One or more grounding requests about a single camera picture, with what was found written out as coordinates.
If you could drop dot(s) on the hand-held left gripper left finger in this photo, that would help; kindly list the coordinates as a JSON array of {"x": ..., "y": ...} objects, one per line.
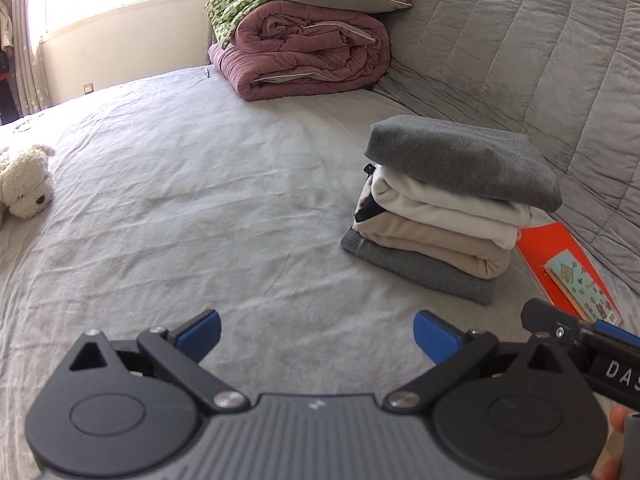
[{"x": 202, "y": 334}]

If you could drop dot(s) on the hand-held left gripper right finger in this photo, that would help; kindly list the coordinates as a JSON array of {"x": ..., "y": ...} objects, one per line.
[{"x": 435, "y": 336}]

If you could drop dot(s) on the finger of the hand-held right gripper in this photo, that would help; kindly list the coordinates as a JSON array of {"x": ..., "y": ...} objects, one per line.
[
  {"x": 547, "y": 320},
  {"x": 615, "y": 334}
]

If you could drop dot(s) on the grey t-shirt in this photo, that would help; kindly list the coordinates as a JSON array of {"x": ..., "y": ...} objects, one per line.
[{"x": 460, "y": 160}]

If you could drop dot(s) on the hanging dark clothes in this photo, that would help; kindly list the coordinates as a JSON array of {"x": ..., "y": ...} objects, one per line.
[{"x": 5, "y": 45}]

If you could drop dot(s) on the person's right hand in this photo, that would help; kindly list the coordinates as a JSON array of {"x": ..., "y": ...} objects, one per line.
[{"x": 616, "y": 425}]

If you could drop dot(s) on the teal patterned booklet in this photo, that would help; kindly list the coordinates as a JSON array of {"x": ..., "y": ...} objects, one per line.
[{"x": 580, "y": 282}]

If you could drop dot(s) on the grey knit folded garment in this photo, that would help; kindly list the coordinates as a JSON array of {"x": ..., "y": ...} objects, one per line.
[{"x": 415, "y": 270}]

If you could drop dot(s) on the orange folder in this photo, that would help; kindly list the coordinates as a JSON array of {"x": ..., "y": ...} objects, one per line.
[{"x": 540, "y": 250}]

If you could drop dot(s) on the beige folded garment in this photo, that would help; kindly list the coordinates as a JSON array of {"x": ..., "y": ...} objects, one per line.
[{"x": 435, "y": 250}]

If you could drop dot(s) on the white folded garment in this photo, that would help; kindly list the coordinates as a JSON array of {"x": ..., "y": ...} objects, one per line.
[{"x": 450, "y": 212}]

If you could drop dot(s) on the white plush dog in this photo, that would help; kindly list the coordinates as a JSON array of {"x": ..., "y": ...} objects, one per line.
[{"x": 25, "y": 180}]

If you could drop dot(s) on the grey quilted headboard cover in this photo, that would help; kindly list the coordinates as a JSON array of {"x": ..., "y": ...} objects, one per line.
[{"x": 525, "y": 50}]

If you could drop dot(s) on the folded pink quilt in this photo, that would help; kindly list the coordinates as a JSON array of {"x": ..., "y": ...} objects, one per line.
[{"x": 300, "y": 55}]

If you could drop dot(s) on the grey curtain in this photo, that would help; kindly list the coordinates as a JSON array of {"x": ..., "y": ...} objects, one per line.
[{"x": 30, "y": 60}]

